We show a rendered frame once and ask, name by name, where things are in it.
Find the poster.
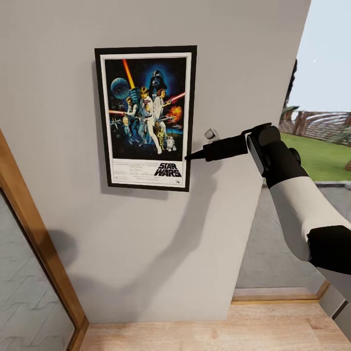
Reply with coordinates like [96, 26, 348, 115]
[94, 45, 197, 192]

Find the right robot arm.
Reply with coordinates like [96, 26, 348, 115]
[185, 122, 351, 304]

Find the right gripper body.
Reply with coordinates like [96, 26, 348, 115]
[203, 137, 234, 162]

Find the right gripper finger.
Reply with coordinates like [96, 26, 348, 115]
[185, 149, 205, 159]

